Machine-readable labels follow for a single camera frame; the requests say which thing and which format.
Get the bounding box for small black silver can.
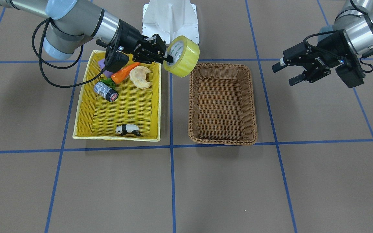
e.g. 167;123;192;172
93;82;119;102

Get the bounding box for toy panda figure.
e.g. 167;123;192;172
115;124;141;136

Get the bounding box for yellow tape roll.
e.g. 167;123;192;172
163;35;200;78

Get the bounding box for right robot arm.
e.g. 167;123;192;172
0;0;174;68

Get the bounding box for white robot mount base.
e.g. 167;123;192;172
142;0;200;45

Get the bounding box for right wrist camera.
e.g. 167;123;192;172
104;46;129;73

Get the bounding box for toy orange carrot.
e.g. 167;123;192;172
111;62;140;84

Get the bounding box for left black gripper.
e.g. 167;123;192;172
272;30;357;86

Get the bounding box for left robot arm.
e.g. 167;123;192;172
272;0;373;88

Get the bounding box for brown wicker basket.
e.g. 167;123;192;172
188;62;258;146

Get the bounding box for purple foam block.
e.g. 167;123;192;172
98;58;114;78

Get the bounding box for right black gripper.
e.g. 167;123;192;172
117;20;174;64

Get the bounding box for beige bitten cookie toy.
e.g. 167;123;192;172
129;65;151;89

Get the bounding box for yellow plastic basket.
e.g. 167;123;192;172
73;62;162;142

